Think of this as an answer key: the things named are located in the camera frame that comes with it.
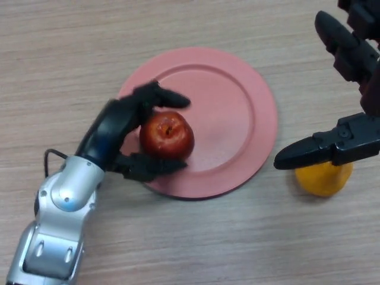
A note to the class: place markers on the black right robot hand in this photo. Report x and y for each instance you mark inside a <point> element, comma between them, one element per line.
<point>350,142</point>

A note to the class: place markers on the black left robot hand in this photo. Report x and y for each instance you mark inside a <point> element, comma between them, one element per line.
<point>110,130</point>

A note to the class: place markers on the red apple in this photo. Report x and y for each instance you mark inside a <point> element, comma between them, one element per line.
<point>169,136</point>

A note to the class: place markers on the pink round plate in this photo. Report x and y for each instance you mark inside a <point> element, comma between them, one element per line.
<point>219,124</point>

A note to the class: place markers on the orange round fruit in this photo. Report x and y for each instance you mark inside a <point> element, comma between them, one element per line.
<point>323,181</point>

